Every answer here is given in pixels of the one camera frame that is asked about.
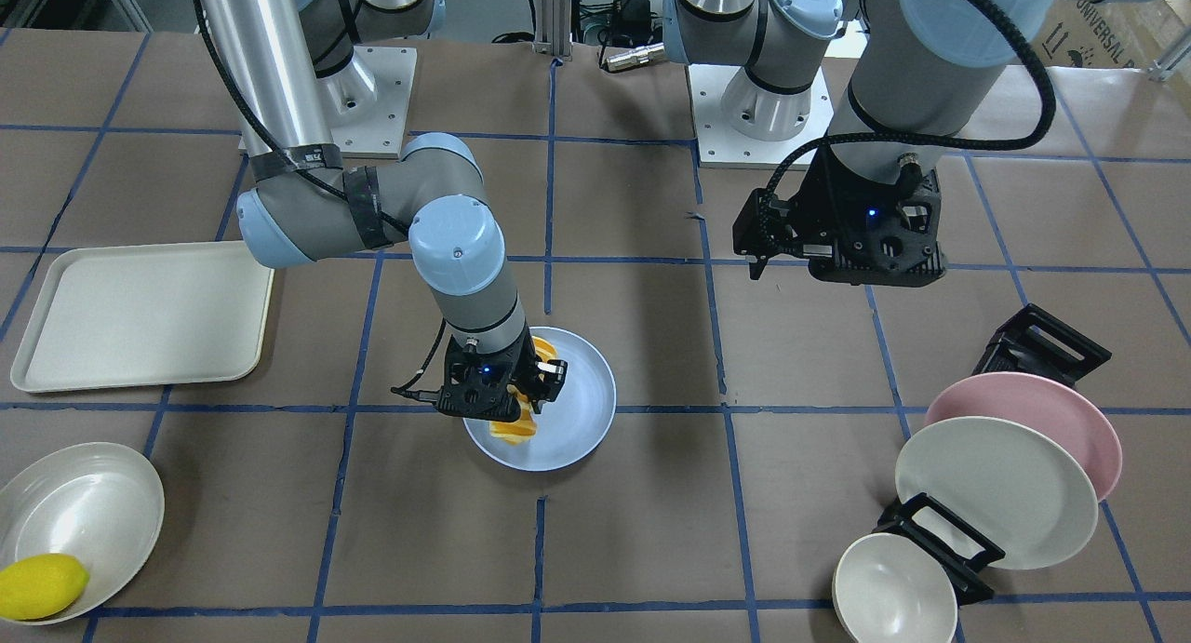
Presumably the cardboard box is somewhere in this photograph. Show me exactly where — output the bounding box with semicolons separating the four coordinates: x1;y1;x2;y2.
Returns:
1031;0;1187;68

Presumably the cream white plate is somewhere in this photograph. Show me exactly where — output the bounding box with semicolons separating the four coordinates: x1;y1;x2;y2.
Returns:
894;417;1099;569

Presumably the white shallow dish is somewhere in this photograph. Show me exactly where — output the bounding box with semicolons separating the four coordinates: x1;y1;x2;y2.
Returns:
1;441;166;626

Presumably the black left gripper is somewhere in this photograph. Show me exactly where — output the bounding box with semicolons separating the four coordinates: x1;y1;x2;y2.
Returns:
791;146;944;286

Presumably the striped bread roll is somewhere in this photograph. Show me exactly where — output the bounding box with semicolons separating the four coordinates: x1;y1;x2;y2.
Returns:
488;335;559;445

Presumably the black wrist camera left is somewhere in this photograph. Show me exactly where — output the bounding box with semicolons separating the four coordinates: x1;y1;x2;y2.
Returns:
732;188;836;281

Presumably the yellow lemon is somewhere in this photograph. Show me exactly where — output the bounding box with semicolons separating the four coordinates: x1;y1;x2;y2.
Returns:
1;553;91;622

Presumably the light blue plate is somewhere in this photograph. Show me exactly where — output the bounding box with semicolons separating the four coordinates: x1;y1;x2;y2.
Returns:
462;327;616;472

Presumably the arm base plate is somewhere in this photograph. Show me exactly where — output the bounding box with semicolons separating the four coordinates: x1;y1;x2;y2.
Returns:
688;63;833;169
239;46;418;160

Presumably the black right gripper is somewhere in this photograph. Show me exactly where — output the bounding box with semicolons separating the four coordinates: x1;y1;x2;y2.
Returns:
435;332;569;419

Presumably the black cables bundle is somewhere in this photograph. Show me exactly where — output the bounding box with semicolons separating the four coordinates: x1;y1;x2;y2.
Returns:
491;0;666;71

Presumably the cream white bowl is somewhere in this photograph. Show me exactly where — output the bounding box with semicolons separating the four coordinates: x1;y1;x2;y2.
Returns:
831;533;958;642

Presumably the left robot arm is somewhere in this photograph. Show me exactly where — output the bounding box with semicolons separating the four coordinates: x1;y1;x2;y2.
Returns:
662;0;1147;288

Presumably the white rectangular tray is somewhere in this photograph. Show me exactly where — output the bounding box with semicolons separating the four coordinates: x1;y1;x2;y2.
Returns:
11;241;274;393

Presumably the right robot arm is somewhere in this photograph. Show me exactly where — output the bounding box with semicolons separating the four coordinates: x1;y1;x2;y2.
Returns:
193;0;567;422

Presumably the black dish rack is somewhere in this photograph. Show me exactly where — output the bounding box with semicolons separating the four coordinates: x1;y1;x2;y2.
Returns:
877;304;1110;605

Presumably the pink plate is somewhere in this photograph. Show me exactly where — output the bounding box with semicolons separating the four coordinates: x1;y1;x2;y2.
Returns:
924;372;1123;502

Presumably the aluminium frame post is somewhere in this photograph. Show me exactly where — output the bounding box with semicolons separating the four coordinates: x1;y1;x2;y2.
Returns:
532;0;574;61

